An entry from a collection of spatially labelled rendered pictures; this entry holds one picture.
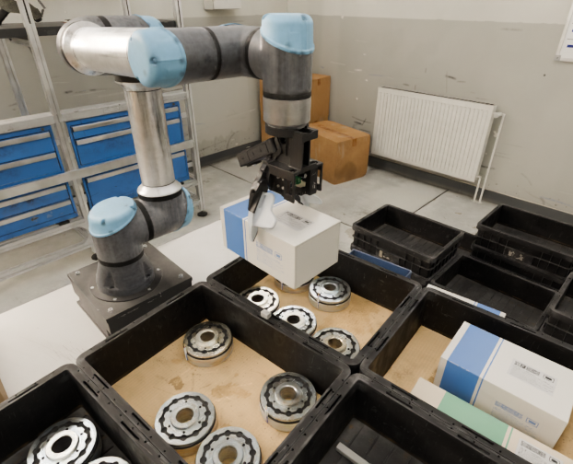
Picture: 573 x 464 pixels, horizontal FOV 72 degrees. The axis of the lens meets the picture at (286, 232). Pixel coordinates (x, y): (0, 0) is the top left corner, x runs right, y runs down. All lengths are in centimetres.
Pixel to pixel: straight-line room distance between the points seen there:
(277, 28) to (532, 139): 304
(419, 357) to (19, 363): 95
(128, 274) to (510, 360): 88
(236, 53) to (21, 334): 96
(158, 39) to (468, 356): 72
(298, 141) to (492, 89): 299
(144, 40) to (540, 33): 306
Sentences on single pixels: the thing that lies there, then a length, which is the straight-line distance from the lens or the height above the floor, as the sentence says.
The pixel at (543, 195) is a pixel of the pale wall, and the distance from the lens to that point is 360.
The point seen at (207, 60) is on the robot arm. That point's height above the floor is 140.
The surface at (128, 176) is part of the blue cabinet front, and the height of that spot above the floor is 48.
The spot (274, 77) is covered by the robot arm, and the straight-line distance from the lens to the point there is 61.
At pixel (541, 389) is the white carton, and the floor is 92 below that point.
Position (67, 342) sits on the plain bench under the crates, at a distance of 122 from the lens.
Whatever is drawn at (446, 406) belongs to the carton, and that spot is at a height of 89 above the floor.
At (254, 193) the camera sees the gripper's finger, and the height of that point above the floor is 120.
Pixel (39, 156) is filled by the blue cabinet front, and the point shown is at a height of 73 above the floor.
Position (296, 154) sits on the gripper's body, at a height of 127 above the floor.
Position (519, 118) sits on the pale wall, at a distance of 351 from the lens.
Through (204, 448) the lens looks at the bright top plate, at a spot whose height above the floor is 86.
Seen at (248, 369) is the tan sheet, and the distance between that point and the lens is 86.
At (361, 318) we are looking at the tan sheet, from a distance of 97.
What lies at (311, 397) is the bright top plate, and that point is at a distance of 77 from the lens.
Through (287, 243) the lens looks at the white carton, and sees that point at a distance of 65.
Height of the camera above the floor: 148
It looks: 31 degrees down
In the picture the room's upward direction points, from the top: straight up
